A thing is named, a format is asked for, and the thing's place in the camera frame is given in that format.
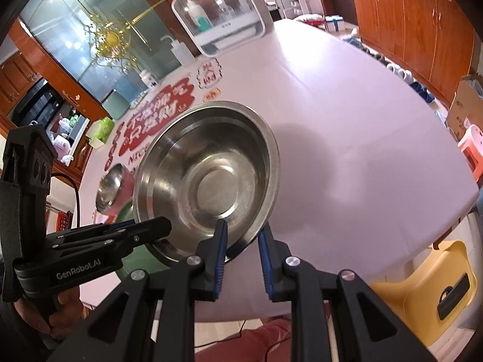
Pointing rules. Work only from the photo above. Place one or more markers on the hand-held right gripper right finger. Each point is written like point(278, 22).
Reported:
point(265, 267)

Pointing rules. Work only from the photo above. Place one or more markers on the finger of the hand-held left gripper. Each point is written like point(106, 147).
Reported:
point(113, 227)
point(132, 238)

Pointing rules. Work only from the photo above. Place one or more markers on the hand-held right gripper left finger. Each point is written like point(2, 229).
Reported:
point(220, 260)

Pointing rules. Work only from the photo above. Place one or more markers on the green plate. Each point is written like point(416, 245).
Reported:
point(130, 262)

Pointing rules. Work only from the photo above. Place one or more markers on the medium steel bowl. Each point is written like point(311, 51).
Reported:
point(113, 186)

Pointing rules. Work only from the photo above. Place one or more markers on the large flat-bottomed steel bowl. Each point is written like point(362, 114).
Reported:
point(211, 173)

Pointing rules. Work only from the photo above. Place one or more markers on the person's left hand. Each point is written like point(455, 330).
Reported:
point(70, 309)

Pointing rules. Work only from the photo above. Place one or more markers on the red plastic crate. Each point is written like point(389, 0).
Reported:
point(60, 218)

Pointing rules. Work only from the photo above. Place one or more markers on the person's leg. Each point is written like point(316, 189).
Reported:
point(245, 343)

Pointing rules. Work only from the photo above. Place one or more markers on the green tissue box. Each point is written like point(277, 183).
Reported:
point(101, 130)

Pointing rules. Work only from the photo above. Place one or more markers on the white pink rice cooker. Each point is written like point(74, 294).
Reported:
point(60, 142)

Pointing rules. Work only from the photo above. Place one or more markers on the mint green canister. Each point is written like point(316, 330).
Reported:
point(115, 103)

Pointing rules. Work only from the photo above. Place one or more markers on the foil blister pack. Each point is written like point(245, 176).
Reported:
point(137, 100)

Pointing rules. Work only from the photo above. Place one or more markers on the yellow plastic chair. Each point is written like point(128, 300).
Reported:
point(407, 294)

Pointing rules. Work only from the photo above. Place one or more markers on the white pill bottle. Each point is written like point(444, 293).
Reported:
point(149, 79)

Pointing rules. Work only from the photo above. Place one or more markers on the pink printed tablecloth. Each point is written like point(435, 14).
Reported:
point(339, 120)

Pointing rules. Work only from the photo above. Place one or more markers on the wooden kitchen cabinet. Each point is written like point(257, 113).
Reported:
point(22, 79)

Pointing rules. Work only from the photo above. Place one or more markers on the clear squeeze bottle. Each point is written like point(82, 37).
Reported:
point(179, 52)

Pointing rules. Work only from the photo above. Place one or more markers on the frosted glass door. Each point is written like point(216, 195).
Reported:
point(75, 30)

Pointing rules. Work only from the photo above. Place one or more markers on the teal labelled bottle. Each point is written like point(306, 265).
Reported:
point(200, 20)

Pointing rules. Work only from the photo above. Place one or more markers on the white countertop storage cabinet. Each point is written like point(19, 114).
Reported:
point(234, 34)

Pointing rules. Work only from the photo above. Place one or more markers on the row of shoes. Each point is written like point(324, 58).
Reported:
point(396, 68)

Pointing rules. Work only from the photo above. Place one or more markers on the pink plastic stool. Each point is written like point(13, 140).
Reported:
point(471, 147)

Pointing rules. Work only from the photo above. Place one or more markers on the clear glass bottle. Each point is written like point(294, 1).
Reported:
point(225, 11)

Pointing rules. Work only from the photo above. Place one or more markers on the blue gift box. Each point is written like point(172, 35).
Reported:
point(334, 23)

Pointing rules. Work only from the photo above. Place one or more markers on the cardboard box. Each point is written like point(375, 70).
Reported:
point(466, 101)

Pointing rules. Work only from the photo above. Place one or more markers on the wooden wall cupboard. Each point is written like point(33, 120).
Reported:
point(407, 19)

